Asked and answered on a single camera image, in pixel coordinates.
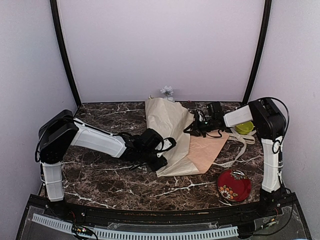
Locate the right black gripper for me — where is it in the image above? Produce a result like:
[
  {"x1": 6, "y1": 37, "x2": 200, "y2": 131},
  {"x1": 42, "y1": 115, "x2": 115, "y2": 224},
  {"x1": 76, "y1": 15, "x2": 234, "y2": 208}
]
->
[{"x1": 185, "y1": 116, "x2": 216, "y2": 137}]

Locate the beige wrapping paper sheet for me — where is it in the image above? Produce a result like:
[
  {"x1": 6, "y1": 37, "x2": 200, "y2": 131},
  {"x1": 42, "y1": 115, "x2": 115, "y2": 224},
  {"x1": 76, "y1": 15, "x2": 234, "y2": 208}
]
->
[{"x1": 145, "y1": 98, "x2": 229, "y2": 178}]

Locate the blue fake flower stem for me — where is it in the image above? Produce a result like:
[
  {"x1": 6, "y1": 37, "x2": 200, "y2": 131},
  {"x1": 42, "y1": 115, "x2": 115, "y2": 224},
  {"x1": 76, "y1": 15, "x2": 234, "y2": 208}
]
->
[{"x1": 160, "y1": 85, "x2": 175, "y2": 102}]

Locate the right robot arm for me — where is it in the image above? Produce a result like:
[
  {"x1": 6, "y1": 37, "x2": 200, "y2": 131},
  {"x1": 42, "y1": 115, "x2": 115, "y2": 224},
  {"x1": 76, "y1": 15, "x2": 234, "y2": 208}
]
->
[{"x1": 184, "y1": 97, "x2": 290, "y2": 217}]

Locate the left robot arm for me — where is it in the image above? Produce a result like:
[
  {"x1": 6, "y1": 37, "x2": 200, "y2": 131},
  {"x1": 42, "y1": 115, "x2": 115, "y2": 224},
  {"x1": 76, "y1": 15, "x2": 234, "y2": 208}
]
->
[{"x1": 34, "y1": 109, "x2": 176, "y2": 218}]

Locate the white printed ribbon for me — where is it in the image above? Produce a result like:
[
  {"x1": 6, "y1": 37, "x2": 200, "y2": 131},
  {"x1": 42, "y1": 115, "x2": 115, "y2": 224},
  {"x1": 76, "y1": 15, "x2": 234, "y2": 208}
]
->
[{"x1": 212, "y1": 127, "x2": 257, "y2": 168}]

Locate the yellow-green cup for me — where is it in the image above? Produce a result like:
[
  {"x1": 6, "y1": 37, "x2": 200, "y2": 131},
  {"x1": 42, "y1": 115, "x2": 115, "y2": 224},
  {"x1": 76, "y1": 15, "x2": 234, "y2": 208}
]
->
[{"x1": 235, "y1": 121, "x2": 255, "y2": 135}]

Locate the red floral plate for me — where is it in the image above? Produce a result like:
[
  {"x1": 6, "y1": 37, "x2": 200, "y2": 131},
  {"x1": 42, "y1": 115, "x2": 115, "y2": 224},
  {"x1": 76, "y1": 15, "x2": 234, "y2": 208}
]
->
[{"x1": 217, "y1": 169, "x2": 252, "y2": 202}]

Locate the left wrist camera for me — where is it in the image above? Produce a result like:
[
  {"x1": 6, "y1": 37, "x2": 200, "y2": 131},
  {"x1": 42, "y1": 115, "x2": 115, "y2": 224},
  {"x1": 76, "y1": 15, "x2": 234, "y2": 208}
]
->
[{"x1": 155, "y1": 137, "x2": 177, "y2": 158}]

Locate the black front table rail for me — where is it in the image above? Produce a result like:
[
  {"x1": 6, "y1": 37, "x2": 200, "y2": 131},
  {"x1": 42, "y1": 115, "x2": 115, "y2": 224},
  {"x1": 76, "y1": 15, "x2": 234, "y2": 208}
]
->
[{"x1": 24, "y1": 193, "x2": 300, "y2": 227}]

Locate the white slotted cable duct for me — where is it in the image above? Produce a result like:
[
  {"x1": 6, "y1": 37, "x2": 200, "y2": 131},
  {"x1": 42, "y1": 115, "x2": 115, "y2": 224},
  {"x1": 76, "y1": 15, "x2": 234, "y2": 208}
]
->
[{"x1": 31, "y1": 213, "x2": 239, "y2": 240}]

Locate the right black frame post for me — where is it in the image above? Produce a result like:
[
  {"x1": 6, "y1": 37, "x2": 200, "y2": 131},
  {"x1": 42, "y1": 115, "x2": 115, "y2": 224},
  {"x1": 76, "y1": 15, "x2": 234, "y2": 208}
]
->
[{"x1": 241, "y1": 0, "x2": 272, "y2": 105}]

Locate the black frame post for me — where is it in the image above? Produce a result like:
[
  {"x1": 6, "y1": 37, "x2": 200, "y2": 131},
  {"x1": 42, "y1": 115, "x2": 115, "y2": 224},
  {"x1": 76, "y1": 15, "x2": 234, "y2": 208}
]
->
[
  {"x1": 241, "y1": 0, "x2": 272, "y2": 105},
  {"x1": 49, "y1": 0, "x2": 82, "y2": 108}
]

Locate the left black frame post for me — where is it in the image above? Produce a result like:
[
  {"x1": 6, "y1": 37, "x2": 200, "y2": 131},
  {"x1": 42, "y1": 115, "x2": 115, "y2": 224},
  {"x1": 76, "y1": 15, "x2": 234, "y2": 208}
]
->
[{"x1": 49, "y1": 0, "x2": 82, "y2": 108}]

